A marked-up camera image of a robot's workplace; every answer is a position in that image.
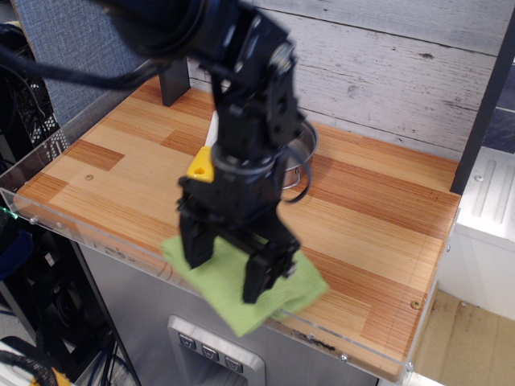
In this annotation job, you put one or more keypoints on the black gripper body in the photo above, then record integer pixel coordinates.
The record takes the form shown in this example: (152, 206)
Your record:
(241, 204)

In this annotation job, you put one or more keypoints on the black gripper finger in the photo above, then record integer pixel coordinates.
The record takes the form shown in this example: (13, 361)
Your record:
(198, 240)
(263, 269)

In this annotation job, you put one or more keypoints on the green towel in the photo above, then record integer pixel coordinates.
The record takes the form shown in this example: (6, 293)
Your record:
(221, 279)

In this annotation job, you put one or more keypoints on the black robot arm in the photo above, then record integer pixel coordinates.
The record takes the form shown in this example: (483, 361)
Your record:
(250, 60)

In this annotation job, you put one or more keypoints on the small steel pot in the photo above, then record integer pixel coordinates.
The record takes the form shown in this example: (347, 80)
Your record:
(302, 151)

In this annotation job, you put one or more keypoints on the steel cabinet with buttons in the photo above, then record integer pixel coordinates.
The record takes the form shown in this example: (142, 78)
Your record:
(173, 337)

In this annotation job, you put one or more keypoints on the clear acrylic table guard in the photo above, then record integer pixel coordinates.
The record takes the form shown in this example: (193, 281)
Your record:
(374, 223)

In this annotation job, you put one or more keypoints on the white ribbed block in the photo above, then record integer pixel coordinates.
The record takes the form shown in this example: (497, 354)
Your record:
(487, 203)

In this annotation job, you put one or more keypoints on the yellow handled toy knife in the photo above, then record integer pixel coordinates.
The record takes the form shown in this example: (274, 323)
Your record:
(201, 168)

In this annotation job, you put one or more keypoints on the dark left vertical post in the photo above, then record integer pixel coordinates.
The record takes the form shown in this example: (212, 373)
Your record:
(174, 82)

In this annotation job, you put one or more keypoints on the dark vertical post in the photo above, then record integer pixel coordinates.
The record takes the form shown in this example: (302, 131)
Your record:
(174, 82)
(496, 83)

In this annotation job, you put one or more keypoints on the dark right vertical post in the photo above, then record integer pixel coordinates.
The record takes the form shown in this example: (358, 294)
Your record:
(496, 83)

